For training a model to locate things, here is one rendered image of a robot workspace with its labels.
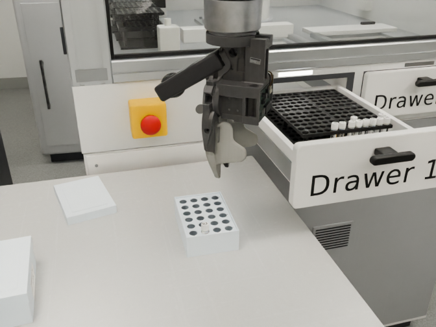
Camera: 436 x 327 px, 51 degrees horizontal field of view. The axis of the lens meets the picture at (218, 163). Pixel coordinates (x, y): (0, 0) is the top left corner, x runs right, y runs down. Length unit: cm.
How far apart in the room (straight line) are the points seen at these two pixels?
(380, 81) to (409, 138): 36
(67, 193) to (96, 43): 29
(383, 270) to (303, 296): 83
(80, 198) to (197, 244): 26
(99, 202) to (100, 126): 18
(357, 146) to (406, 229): 72
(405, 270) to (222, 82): 105
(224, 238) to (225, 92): 23
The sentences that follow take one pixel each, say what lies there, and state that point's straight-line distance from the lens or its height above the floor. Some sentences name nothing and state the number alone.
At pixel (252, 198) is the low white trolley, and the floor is 76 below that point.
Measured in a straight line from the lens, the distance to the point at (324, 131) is 82.
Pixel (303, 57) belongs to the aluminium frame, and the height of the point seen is 97.
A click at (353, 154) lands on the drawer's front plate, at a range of 74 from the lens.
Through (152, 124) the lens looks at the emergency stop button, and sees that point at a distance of 89.
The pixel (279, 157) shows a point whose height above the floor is 86.
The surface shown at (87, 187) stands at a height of 78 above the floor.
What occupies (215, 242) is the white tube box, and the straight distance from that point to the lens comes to 72.
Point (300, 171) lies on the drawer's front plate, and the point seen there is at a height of 89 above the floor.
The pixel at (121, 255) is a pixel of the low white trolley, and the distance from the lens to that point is 74.
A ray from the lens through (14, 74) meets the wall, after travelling 435.
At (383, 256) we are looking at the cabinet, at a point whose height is 37.
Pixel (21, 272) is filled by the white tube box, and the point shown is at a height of 81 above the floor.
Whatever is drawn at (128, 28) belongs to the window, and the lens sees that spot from 93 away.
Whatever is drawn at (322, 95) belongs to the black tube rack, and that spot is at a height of 90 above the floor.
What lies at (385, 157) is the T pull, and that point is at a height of 91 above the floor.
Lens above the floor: 121
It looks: 27 degrees down
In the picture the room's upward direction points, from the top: straight up
